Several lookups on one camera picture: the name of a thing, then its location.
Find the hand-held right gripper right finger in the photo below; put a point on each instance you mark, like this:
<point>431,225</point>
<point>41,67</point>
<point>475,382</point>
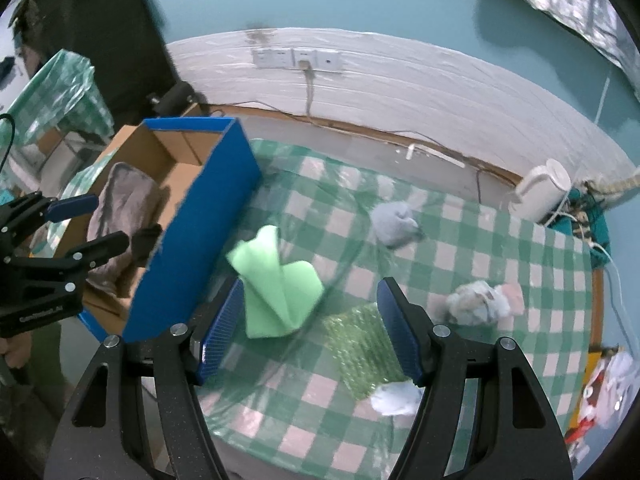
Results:
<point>392,325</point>

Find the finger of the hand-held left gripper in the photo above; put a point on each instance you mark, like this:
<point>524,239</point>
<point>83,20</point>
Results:
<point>100,246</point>
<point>70,207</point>

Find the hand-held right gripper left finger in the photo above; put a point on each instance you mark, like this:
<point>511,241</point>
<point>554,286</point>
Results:
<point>222,325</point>

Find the grey towel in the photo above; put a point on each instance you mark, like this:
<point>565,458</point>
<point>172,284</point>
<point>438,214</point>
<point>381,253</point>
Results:
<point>120,200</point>

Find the light green cloth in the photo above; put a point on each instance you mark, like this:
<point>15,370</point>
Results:
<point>270,300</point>

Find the white plastic bag bundle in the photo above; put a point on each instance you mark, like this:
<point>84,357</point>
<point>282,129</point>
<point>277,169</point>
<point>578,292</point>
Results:
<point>480,302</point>

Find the blue cardboard box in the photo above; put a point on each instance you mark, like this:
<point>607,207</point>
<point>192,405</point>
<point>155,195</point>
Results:
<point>200,230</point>

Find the grey sock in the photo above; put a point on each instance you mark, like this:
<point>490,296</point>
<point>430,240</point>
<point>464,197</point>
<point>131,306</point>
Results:
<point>395,222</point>

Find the person's left hand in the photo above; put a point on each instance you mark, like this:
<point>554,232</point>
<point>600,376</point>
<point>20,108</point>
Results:
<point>17,352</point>

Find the green bubble wrap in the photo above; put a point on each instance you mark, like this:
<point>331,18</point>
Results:
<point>360,355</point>

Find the pale crumpled cloth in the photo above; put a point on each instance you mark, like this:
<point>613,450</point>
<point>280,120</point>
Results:
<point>395,399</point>

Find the green checkered tablecloth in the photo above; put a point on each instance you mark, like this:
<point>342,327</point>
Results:
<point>450,385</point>

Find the green checkered cloth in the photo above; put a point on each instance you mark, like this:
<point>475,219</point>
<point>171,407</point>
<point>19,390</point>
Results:
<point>55,95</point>

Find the dark cabinet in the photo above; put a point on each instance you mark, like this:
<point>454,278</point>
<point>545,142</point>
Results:
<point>110,35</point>

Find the white plastic strip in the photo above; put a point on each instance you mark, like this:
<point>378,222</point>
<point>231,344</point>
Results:
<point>425,150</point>

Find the white electric kettle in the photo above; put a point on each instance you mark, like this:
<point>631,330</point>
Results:
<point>542,192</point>

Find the yellow box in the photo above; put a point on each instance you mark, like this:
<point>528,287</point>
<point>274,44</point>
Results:
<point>589,365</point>

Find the white power strip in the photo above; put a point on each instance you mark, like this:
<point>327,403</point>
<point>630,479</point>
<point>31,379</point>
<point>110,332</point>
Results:
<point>582,232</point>

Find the white trash bag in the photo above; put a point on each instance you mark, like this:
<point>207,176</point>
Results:
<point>612,385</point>

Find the teal basket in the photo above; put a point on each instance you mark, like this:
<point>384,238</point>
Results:
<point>597,220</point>

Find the white wall socket panel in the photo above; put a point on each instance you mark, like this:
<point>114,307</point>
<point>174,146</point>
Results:
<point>297,58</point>

